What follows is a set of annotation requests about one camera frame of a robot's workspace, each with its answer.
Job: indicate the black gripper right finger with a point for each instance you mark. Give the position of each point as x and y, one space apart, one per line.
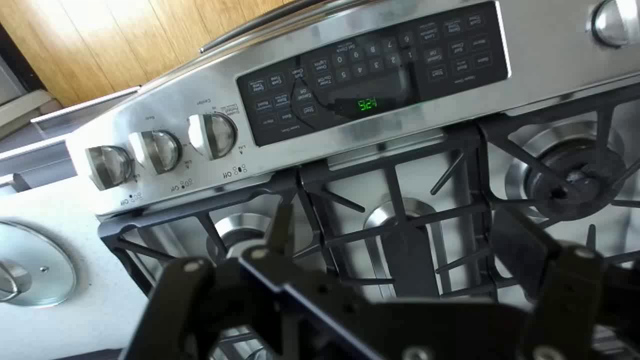
525 248

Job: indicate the stainless steel gas stove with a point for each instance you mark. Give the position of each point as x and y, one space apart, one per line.
396 128

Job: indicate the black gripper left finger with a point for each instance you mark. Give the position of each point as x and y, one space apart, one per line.
281 233

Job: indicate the glass pot lid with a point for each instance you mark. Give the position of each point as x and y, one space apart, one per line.
34 271

